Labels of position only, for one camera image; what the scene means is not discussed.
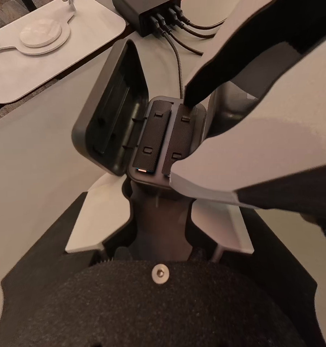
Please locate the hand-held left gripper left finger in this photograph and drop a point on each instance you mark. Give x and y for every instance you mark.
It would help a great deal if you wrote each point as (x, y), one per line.
(103, 217)

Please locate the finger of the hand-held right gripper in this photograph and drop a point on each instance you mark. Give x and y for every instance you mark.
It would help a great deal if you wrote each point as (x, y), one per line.
(260, 151)
(233, 40)

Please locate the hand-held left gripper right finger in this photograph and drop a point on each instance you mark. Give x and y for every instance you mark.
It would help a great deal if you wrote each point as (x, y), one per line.
(222, 227)

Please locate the black battery charger case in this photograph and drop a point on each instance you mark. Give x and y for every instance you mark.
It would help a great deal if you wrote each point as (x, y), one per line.
(84, 130)

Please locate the black power adapter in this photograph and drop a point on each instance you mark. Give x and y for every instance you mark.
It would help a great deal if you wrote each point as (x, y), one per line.
(130, 10)

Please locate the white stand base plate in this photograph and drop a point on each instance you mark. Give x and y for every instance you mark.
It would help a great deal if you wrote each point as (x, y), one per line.
(16, 76)

